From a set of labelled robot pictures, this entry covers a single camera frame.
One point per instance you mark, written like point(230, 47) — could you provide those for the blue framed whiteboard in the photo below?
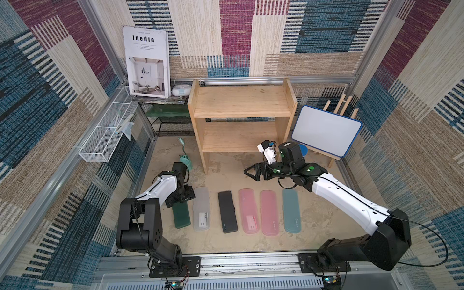
point(325, 131)

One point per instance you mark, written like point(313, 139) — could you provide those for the black wire rack green top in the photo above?
point(168, 119)

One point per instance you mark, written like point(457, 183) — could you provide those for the light blue pencil case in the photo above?
point(291, 211)

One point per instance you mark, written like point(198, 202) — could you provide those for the plain pink pencil case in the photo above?
point(269, 213)

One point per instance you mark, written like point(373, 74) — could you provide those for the small white round device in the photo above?
point(181, 90)

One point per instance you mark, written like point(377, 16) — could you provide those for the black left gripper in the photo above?
point(189, 193)

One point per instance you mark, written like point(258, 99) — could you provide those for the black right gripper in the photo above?
point(263, 170)

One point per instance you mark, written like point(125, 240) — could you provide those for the white wire mesh basket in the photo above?
point(112, 126)

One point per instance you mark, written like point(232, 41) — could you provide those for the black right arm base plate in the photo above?
point(314, 263)

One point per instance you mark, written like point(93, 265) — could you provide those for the pink pencil case with label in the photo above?
point(248, 211)

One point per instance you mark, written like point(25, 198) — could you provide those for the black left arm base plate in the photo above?
point(187, 266)

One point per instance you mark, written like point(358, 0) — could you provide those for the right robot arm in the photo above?
point(387, 232)

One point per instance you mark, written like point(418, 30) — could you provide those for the dark green pencil case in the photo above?
point(181, 215)

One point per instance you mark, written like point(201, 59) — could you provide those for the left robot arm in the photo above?
point(139, 226)

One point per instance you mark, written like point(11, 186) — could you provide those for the black pencil case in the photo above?
point(228, 212)

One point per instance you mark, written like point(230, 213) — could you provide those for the clear pencil tube blue lid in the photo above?
point(304, 150)

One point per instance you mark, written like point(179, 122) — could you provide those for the Inedia magazine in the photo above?
point(147, 61)

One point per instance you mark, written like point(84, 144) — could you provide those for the wooden shelf unit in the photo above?
point(235, 119)

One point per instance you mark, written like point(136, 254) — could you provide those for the clear white pencil case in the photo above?
point(201, 209)

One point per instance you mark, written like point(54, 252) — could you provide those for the small wooden easel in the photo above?
point(340, 109)

